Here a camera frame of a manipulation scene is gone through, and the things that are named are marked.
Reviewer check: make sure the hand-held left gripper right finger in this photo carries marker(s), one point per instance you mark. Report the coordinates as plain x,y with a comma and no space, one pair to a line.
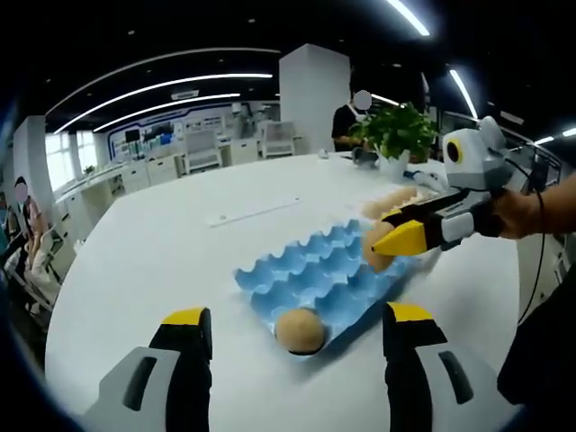
405,382

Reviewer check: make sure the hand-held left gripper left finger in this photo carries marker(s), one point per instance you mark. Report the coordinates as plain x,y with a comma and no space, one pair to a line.
184,382

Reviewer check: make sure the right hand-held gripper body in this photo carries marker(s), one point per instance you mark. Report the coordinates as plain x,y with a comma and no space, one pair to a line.
472,157

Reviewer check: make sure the group of brown eggs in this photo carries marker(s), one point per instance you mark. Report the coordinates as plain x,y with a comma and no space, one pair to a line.
398,198

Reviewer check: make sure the single brown egg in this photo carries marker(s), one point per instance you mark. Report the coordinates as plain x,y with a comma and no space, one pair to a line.
299,330
377,235

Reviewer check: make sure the blue egg tray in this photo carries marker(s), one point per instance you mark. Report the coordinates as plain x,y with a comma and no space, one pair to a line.
324,279

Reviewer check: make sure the person's right hand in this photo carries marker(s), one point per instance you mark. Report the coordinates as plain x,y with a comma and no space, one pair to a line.
517,213

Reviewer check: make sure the white plush toy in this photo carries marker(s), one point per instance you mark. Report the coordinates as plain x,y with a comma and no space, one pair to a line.
425,179

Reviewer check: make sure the straight ceiling light strip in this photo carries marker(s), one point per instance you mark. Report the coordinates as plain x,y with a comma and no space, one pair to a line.
463,92

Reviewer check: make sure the green potted plant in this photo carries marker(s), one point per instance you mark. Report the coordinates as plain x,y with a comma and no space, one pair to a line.
396,130

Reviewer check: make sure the grey plush toy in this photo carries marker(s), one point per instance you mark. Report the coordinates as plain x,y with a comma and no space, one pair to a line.
364,157

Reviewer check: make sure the small white round toy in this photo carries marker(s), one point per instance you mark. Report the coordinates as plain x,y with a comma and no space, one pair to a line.
322,154

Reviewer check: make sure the white table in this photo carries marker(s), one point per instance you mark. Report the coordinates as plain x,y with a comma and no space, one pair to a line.
157,252

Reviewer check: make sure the person's dark clothing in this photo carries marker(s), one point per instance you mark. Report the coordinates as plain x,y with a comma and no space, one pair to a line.
549,351

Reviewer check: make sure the large curved ceiling light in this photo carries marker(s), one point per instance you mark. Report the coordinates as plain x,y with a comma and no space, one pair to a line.
414,20

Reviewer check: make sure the white mesh office chair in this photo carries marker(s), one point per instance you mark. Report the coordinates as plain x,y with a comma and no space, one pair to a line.
276,137
202,148

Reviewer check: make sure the white low cabinet row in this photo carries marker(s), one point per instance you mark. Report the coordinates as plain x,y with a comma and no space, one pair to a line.
135,175

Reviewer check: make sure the long curved ceiling light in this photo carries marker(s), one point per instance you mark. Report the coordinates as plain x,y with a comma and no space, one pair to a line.
252,76

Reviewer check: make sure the short curved ceiling light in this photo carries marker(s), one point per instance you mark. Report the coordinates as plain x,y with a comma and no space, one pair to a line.
225,95

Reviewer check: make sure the small black monitor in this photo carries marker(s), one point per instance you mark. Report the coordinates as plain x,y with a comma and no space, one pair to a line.
132,135

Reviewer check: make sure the ceiling air vent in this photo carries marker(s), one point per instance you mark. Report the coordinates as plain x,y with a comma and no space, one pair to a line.
184,94

